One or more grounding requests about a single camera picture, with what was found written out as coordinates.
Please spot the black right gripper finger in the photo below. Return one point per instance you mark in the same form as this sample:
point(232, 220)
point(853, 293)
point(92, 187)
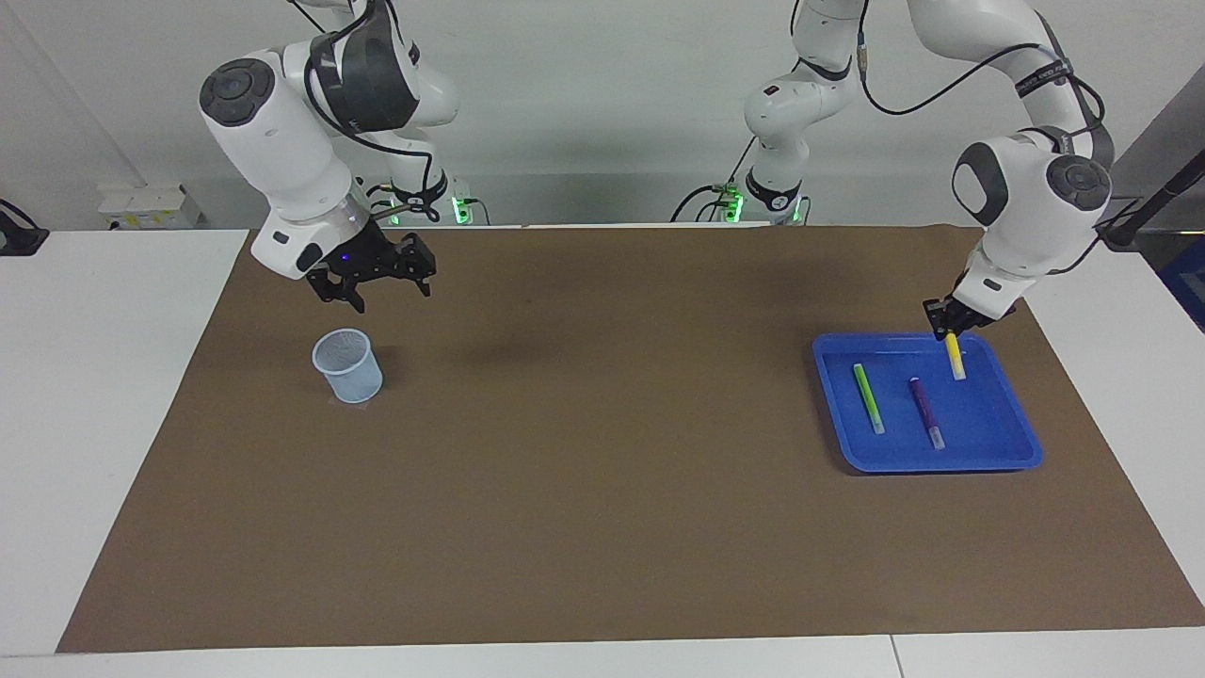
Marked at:
point(337, 290)
point(417, 264)

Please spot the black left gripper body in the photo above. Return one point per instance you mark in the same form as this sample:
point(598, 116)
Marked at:
point(974, 313)

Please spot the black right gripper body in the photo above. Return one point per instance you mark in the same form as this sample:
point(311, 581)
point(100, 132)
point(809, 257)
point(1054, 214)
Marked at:
point(362, 256)

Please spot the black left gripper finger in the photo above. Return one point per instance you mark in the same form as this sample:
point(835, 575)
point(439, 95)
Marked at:
point(934, 315)
point(957, 325)

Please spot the yellow pen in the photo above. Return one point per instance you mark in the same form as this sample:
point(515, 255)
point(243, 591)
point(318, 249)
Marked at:
point(955, 358)

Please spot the purple pen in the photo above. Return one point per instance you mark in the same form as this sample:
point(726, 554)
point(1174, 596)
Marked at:
point(927, 414)

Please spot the green pen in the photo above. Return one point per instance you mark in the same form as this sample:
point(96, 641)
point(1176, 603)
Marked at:
point(868, 395)

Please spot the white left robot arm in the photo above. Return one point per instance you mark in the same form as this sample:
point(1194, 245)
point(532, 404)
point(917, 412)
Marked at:
point(1026, 188)

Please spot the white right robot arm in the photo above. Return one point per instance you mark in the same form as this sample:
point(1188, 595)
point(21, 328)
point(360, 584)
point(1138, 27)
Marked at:
point(282, 141)

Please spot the blue plastic tray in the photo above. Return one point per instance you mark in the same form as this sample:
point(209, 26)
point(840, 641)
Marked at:
point(979, 424)

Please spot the clear plastic cup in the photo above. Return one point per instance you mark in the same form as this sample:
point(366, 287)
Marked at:
point(350, 377)

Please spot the white power strip box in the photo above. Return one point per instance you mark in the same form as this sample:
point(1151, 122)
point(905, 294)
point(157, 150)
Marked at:
point(151, 207)

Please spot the black stand pole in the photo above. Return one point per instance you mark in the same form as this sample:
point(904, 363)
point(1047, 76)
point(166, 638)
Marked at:
point(1153, 202)

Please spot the blue bin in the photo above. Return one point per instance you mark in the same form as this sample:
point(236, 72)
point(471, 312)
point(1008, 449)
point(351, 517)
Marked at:
point(1188, 282)

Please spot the brown table mat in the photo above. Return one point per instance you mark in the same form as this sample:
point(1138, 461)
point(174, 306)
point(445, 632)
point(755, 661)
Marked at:
point(602, 471)

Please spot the black clamp mount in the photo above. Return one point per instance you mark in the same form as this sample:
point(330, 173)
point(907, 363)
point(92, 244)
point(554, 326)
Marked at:
point(19, 235)

